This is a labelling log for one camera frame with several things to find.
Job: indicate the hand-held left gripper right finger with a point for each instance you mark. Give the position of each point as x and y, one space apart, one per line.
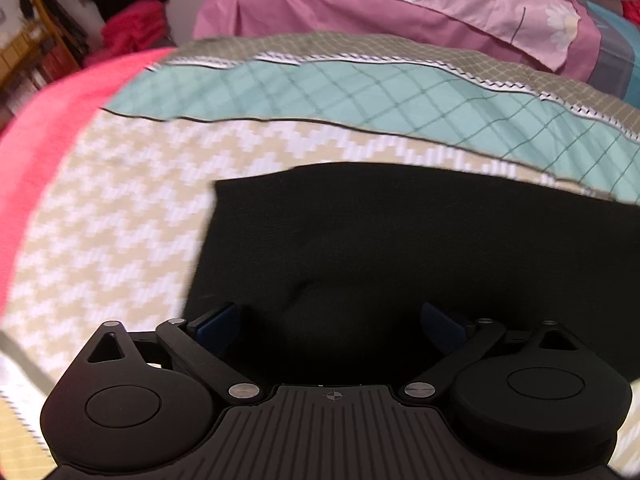
441 323

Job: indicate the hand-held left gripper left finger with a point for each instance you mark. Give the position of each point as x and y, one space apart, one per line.
216 324

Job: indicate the black pants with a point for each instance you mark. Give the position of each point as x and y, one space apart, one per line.
400 240

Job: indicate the zigzag and teal patterned quilt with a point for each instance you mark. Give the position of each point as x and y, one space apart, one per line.
125 220

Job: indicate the coral pink blanket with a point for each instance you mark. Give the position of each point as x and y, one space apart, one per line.
45 125

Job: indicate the red cloth pile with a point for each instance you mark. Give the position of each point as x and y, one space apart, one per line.
134 25

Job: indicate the teal and grey striped bedding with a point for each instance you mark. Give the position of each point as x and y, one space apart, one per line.
612 55

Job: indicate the wooden shelf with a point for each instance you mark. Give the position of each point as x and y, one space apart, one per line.
35 60

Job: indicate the pink floral duvet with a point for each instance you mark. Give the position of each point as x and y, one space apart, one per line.
400 5

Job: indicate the red cloth on bed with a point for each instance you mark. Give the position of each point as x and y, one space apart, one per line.
632 9

